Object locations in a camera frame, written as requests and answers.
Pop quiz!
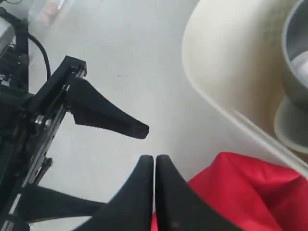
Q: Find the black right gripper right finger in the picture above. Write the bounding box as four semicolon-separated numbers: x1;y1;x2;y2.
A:
155;155;240;231

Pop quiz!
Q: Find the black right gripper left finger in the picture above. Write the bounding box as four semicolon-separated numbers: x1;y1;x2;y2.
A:
75;155;154;231

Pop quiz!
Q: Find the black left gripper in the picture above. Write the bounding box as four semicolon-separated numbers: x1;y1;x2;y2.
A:
0;56;149;231

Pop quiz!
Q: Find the red table cloth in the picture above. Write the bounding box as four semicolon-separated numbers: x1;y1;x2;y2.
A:
151;152;308;231

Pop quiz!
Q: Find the pale green ceramic bowl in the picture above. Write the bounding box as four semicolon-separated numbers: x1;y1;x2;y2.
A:
274;97;308;154

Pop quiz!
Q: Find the stainless steel cup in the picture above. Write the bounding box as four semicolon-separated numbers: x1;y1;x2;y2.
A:
281;0;308;110

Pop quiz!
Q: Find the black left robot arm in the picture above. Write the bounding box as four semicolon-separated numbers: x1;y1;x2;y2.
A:
0;8;149;231

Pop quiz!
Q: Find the cream plastic storage bin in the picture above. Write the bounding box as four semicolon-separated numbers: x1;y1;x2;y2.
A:
182;0;308;176

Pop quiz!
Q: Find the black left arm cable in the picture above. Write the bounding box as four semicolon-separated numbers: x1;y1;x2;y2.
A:
26;32;51;80

